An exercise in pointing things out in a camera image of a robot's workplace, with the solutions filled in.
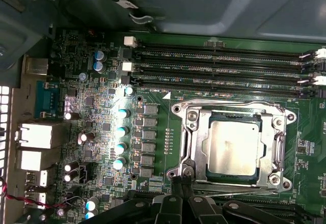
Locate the silver rear port block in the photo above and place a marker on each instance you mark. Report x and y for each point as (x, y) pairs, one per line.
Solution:
(30, 160)

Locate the silver ethernet port block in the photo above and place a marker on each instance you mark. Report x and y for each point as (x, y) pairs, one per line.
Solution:
(40, 135)

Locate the grey PC case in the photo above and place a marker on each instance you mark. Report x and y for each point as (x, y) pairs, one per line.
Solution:
(229, 5)

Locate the silver USB port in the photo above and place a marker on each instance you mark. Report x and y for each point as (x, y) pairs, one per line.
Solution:
(37, 66)

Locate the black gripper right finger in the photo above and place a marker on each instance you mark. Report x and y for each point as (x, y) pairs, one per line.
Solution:
(203, 213)

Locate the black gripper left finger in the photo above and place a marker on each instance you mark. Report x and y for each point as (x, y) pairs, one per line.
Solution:
(168, 211)

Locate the silver CPU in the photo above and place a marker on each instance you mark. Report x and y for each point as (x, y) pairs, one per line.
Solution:
(234, 147)

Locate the metal socket cover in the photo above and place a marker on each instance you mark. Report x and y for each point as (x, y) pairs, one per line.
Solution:
(198, 147)

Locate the green motherboard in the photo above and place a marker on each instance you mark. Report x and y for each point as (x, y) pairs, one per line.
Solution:
(310, 117)

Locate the CPU socket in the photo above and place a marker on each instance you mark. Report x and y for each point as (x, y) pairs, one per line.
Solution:
(286, 113)

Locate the blue topped capacitor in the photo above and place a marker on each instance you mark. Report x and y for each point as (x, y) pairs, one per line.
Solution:
(99, 66)
(121, 132)
(124, 113)
(120, 148)
(119, 164)
(99, 55)
(129, 90)

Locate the thin metal locking lever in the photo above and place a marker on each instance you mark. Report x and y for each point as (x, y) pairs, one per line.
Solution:
(219, 102)
(224, 186)

